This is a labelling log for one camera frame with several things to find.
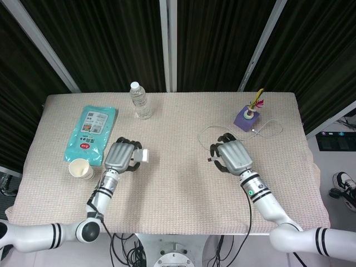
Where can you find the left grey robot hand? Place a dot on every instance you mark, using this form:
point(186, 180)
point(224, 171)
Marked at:
point(119, 154)

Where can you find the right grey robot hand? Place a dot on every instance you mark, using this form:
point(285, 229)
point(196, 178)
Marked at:
point(235, 155)

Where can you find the white charger adapter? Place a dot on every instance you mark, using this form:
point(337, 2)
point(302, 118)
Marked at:
point(143, 155)

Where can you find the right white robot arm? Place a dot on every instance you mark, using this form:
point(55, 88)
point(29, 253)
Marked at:
point(269, 205)

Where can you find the grey round robot base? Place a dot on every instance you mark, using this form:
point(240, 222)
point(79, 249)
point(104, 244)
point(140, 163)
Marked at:
point(173, 257)

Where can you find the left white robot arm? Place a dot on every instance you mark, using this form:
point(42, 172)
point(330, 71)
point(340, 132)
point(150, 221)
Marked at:
point(33, 236)

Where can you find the purple block vase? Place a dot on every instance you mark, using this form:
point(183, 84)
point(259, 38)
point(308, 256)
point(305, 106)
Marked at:
point(246, 121)

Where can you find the teal wet wipes pack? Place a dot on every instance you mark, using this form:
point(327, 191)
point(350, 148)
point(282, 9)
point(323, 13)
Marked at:
point(90, 130)

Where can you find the white paper cup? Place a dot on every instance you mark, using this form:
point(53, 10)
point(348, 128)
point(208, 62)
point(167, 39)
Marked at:
point(80, 168)

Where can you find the clear plastic water bottle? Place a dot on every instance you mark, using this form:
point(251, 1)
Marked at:
point(142, 104)

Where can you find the colourful artificial flower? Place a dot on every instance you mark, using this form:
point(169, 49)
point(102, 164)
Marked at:
point(257, 97)

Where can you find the beige waffle tablecloth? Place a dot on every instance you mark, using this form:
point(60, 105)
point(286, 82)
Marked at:
point(178, 189)

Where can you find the dark screen device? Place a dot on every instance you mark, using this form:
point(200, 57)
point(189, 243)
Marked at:
point(336, 142)

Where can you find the black white sneaker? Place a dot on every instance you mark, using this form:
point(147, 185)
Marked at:
point(345, 183)

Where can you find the black pleated curtain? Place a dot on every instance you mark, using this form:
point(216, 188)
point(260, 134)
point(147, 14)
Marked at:
point(320, 55)
point(217, 41)
point(105, 41)
point(16, 97)

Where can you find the grey metal frame post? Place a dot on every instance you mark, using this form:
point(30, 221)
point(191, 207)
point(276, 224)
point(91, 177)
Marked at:
point(168, 41)
point(261, 41)
point(41, 41)

